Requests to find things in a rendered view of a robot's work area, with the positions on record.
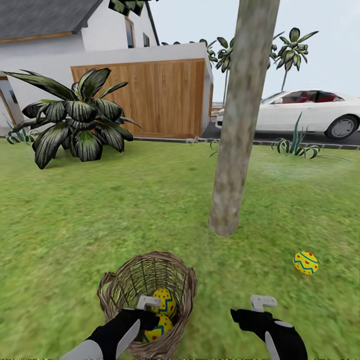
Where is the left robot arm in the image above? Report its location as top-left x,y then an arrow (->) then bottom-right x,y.
57,294 -> 161,360

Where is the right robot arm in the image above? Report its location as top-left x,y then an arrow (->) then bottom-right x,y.
230,294 -> 308,360

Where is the wicker basket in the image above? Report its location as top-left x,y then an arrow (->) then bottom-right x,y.
96,251 -> 198,360

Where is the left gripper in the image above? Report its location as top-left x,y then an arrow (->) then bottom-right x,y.
139,309 -> 160,331

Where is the easter egg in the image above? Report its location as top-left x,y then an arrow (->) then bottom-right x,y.
293,251 -> 318,275
149,286 -> 177,320
143,314 -> 173,343

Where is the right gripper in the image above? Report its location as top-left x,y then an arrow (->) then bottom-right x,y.
230,308 -> 273,336

